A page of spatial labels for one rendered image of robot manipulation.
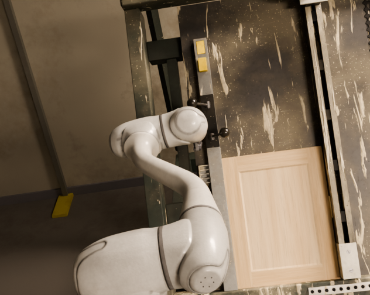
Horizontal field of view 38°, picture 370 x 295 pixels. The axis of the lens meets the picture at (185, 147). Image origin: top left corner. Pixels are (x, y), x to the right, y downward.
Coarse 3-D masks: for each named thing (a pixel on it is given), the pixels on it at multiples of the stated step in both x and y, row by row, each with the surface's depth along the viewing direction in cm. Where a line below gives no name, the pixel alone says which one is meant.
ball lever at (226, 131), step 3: (222, 129) 191; (225, 129) 191; (228, 129) 191; (222, 132) 191; (225, 132) 190; (228, 132) 191; (210, 135) 201; (213, 135) 199; (216, 135) 197; (219, 135) 196; (222, 135) 191; (225, 135) 191; (228, 135) 192; (210, 138) 201; (213, 138) 201
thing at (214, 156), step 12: (204, 72) 205; (204, 84) 204; (216, 156) 202; (216, 168) 202; (216, 180) 201; (216, 192) 201; (216, 204) 201; (228, 216) 200; (228, 228) 200; (228, 264) 199; (228, 276) 198; (228, 288) 198
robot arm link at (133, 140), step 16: (128, 128) 156; (144, 128) 154; (160, 128) 156; (112, 144) 157; (128, 144) 153; (144, 144) 151; (160, 144) 156; (144, 160) 144; (160, 160) 141; (160, 176) 137; (176, 176) 133; (192, 176) 131; (192, 192) 124; (208, 192) 125
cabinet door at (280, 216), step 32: (224, 160) 204; (256, 160) 203; (288, 160) 201; (320, 160) 200; (256, 192) 202; (288, 192) 201; (320, 192) 199; (256, 224) 201; (288, 224) 200; (320, 224) 198; (256, 256) 200; (288, 256) 199; (320, 256) 198
